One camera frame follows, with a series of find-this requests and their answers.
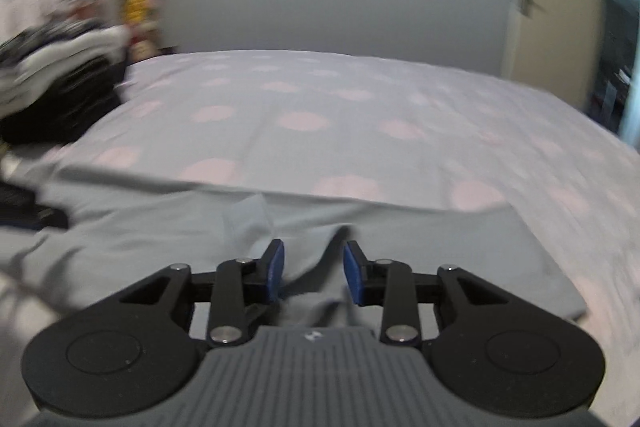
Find light grey pants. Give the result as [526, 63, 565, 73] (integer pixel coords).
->
[0, 187, 589, 344]

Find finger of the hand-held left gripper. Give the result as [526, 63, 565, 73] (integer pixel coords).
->
[0, 183, 69, 231]

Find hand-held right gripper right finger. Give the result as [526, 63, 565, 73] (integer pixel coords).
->
[343, 241, 508, 347]

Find bed with pink dotted sheet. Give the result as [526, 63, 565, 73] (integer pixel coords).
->
[0, 49, 640, 427]

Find cream door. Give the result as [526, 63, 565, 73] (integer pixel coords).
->
[501, 0, 607, 108]

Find pile of folded clothes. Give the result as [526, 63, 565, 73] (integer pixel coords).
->
[0, 18, 132, 148]

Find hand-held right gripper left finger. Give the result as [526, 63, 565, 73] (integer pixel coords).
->
[117, 239, 286, 348]

